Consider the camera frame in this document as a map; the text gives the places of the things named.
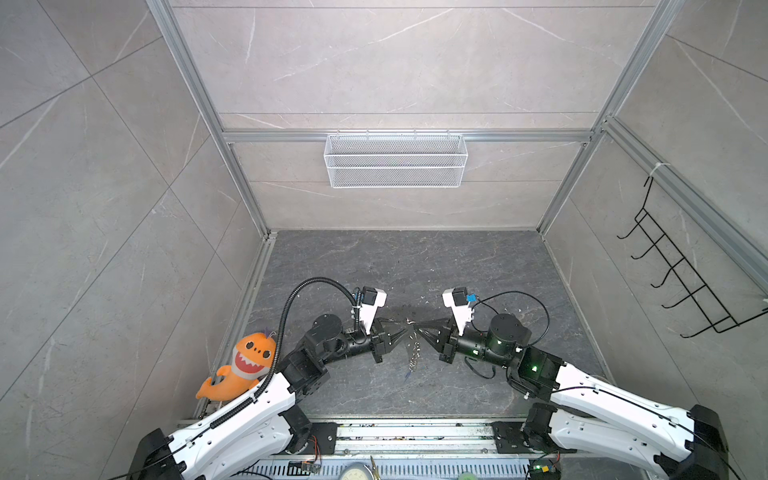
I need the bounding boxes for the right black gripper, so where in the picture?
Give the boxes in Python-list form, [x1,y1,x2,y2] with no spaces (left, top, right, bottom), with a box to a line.
[415,317,514,373]

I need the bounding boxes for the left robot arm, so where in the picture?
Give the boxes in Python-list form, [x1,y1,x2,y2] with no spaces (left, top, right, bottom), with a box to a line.
[126,314,408,479]

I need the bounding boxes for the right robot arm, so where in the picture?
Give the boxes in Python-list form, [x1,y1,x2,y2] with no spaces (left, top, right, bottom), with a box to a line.
[415,314,732,479]

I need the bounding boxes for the orange plush shark toy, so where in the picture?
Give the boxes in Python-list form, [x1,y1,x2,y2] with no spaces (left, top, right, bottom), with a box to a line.
[196,332,276,402]

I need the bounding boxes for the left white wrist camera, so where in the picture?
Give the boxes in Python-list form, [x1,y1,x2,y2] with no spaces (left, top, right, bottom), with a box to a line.
[356,286,387,335]

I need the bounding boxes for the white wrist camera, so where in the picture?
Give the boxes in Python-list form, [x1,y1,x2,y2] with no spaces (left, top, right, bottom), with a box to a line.
[442,287,476,336]
[356,286,387,335]

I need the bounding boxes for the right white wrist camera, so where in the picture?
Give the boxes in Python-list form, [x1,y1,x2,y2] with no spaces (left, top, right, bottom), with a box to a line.
[442,287,476,336]

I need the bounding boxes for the right black camera cable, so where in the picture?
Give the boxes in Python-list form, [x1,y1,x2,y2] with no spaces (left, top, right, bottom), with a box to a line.
[473,290,552,349]

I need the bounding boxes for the black corrugated cable conduit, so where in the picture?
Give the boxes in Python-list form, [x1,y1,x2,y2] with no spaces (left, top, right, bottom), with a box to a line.
[209,275,359,427]

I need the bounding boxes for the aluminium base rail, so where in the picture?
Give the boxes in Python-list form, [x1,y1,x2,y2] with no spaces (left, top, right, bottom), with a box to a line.
[263,419,550,459]

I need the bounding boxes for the white wire mesh basket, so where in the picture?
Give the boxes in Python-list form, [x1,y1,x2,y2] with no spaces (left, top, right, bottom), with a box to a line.
[323,133,469,189]

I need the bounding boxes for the black wire hook rack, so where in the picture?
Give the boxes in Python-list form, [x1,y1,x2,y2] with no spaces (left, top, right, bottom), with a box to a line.
[616,176,767,339]

